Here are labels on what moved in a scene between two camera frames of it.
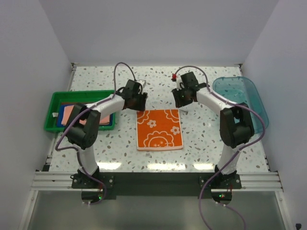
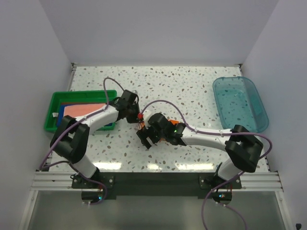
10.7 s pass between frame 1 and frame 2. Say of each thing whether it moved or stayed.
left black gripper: moved
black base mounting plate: stayed
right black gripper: moved
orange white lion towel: moved
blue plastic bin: stayed
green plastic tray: stayed
